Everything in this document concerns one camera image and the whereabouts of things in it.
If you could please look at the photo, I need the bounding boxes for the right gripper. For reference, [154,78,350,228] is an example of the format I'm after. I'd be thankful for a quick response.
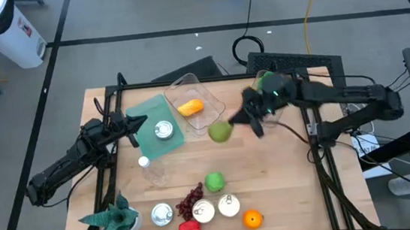
[223,70,303,142]

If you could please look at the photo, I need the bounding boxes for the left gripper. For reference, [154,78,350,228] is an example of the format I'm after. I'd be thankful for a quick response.
[109,107,152,151]

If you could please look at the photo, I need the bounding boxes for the silver lid tin can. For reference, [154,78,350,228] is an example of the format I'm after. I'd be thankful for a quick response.
[149,201,176,228]
[152,119,176,142]

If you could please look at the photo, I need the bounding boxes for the clear plastic bin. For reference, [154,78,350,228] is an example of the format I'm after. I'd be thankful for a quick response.
[249,66,300,131]
[161,69,230,141]

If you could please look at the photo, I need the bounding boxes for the olive green toy pear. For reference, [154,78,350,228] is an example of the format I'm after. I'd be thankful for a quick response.
[207,119,237,145]

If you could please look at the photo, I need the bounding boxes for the clear white-capped water bottle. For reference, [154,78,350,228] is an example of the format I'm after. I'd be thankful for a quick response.
[137,153,171,190]

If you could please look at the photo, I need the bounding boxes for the green plastic bottle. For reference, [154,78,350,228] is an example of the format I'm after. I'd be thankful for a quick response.
[255,70,276,90]

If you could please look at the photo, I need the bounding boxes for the yellow toy mango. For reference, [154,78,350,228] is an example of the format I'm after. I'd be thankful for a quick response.
[176,98,206,118]

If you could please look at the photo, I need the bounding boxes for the bright green toy apple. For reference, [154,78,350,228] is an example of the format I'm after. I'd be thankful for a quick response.
[203,171,228,194]

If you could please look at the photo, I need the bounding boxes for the cream lid tin can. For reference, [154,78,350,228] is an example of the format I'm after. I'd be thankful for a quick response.
[191,197,217,225]
[216,192,243,219]

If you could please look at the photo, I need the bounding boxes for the teal translucent plastic tray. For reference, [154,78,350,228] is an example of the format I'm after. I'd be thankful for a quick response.
[123,91,188,163]

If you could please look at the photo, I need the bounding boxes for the black mesh computer case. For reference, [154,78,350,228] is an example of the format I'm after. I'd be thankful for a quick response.
[244,43,348,103]

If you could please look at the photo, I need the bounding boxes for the black flat panel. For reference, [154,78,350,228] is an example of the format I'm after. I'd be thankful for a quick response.
[149,54,224,84]

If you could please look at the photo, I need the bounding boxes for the dark red toy grapes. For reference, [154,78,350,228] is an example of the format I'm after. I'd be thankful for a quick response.
[173,181,207,223]

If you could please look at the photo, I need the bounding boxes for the toy orange fruit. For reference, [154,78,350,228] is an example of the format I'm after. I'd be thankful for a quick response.
[241,207,266,230]

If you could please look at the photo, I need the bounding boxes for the teal artificial plant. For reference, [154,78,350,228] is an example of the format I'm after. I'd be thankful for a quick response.
[76,189,141,230]

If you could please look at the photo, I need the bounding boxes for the white plant pot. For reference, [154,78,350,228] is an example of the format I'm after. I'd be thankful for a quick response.
[125,206,144,230]

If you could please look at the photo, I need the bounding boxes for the white label sheet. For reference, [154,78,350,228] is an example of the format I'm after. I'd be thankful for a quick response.
[350,132,382,160]

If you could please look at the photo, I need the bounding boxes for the black beam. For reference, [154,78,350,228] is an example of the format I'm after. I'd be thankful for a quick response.
[357,126,410,171]

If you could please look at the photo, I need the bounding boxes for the light grey chair foot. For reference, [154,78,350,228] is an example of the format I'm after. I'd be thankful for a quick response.
[386,172,410,199]

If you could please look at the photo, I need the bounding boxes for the black aluminium table frame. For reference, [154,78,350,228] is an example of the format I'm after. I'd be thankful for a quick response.
[48,48,382,230]

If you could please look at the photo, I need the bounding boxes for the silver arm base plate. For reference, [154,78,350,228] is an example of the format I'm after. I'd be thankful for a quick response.
[306,122,321,137]

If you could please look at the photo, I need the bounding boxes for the black coiled hanging cable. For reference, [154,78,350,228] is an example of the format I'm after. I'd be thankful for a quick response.
[226,0,267,68]

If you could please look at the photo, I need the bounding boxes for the yellow hanging cable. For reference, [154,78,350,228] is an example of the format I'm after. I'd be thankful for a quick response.
[300,0,330,56]

